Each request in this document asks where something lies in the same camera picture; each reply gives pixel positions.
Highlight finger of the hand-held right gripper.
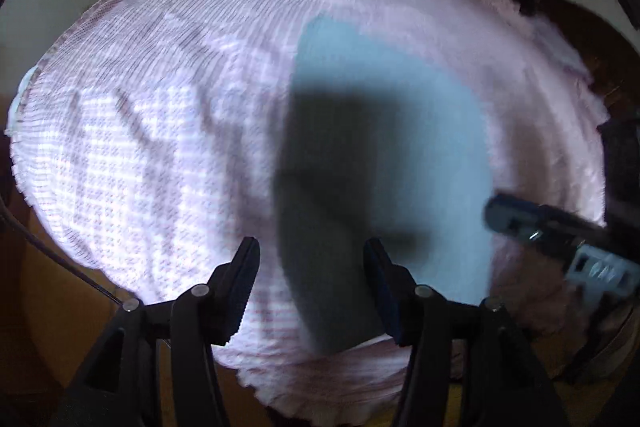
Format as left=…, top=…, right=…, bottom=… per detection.
left=486, top=193, right=636, bottom=259

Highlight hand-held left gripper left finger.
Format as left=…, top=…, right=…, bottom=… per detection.
left=50, top=237, right=262, bottom=427

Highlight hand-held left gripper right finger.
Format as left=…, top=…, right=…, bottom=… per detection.
left=362, top=237, right=571, bottom=427

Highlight grey-blue pants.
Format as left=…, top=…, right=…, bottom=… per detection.
left=272, top=17, right=496, bottom=355

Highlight pile of light purple cloths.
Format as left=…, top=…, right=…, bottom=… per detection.
left=470, top=0, right=608, bottom=128

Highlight dark wooden furniture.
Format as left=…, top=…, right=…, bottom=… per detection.
left=510, top=0, right=640, bottom=132

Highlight checked pink bed sheet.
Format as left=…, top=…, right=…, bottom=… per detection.
left=5, top=0, right=608, bottom=423

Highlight thin dark cable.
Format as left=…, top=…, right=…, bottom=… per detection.
left=0, top=192, right=123, bottom=308

